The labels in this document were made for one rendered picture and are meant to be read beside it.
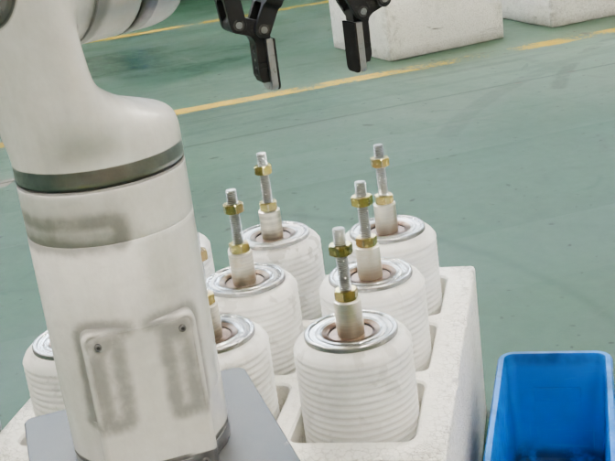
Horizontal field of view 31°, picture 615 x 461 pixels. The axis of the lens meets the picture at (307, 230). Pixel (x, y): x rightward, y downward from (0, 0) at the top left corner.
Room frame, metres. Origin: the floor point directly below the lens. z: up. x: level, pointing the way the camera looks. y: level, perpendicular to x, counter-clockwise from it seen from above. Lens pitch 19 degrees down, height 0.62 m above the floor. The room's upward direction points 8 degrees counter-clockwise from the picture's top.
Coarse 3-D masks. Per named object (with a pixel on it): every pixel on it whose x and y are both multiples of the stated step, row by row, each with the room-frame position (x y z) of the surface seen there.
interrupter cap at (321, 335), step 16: (320, 320) 0.84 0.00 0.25; (368, 320) 0.83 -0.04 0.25; (384, 320) 0.83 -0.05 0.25; (304, 336) 0.82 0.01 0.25; (320, 336) 0.81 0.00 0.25; (336, 336) 0.82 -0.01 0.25; (368, 336) 0.80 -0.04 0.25; (384, 336) 0.80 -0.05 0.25; (336, 352) 0.78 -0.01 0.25; (352, 352) 0.78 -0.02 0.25
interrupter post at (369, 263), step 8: (360, 248) 0.93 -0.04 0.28; (368, 248) 0.93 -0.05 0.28; (376, 248) 0.93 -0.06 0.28; (360, 256) 0.93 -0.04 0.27; (368, 256) 0.92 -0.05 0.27; (376, 256) 0.93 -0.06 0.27; (360, 264) 0.93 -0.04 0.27; (368, 264) 0.92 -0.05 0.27; (376, 264) 0.93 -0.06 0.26; (360, 272) 0.93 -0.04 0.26; (368, 272) 0.92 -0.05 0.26; (376, 272) 0.93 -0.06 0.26; (368, 280) 0.92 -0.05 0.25
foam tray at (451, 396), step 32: (448, 288) 1.05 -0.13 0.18; (448, 320) 0.97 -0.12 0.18; (448, 352) 0.90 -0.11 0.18; (480, 352) 1.09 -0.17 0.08; (288, 384) 0.88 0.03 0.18; (416, 384) 0.86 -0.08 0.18; (448, 384) 0.84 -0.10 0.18; (480, 384) 1.06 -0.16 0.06; (32, 416) 0.89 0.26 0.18; (288, 416) 0.83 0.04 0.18; (448, 416) 0.79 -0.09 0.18; (480, 416) 1.03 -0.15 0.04; (0, 448) 0.84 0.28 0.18; (320, 448) 0.77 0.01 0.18; (352, 448) 0.76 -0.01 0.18; (384, 448) 0.75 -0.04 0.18; (416, 448) 0.75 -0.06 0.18; (448, 448) 0.75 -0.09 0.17; (480, 448) 1.00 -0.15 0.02
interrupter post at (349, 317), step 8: (360, 296) 0.82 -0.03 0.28; (336, 304) 0.81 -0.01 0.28; (344, 304) 0.81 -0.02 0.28; (352, 304) 0.81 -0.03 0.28; (360, 304) 0.81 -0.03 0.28; (336, 312) 0.81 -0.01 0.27; (344, 312) 0.81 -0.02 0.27; (352, 312) 0.81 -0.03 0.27; (360, 312) 0.81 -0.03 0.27; (336, 320) 0.82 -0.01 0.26; (344, 320) 0.81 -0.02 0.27; (352, 320) 0.81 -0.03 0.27; (360, 320) 0.81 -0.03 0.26; (344, 328) 0.81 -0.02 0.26; (352, 328) 0.81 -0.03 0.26; (360, 328) 0.81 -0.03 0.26; (344, 336) 0.81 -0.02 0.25; (352, 336) 0.81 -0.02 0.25; (360, 336) 0.81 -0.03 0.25
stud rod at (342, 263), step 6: (336, 228) 0.82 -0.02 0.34; (342, 228) 0.82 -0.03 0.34; (336, 234) 0.81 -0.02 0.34; (342, 234) 0.81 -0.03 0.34; (336, 240) 0.82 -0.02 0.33; (342, 240) 0.81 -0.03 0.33; (336, 258) 0.82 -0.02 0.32; (342, 258) 0.81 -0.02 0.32; (342, 264) 0.81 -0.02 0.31; (348, 264) 0.82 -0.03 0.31; (342, 270) 0.81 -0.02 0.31; (348, 270) 0.82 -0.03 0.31; (342, 276) 0.81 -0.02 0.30; (348, 276) 0.81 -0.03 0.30; (342, 282) 0.81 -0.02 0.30; (348, 282) 0.81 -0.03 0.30; (342, 288) 0.81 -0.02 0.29; (348, 288) 0.81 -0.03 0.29
